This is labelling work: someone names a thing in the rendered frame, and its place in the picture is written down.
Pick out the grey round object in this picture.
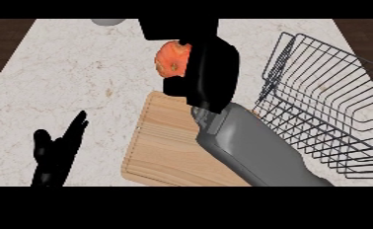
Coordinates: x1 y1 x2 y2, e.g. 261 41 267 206
90 19 128 27

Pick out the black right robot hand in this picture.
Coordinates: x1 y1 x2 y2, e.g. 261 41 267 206
137 19 242 115

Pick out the wooden cutting board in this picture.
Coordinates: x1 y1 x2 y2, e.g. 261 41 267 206
120 90 263 188

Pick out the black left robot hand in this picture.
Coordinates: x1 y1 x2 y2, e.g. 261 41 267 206
30 110 90 188

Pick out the black wire basket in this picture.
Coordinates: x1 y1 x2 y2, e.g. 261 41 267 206
252 32 373 180

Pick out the orange squash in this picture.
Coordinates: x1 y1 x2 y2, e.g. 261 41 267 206
154 40 192 79

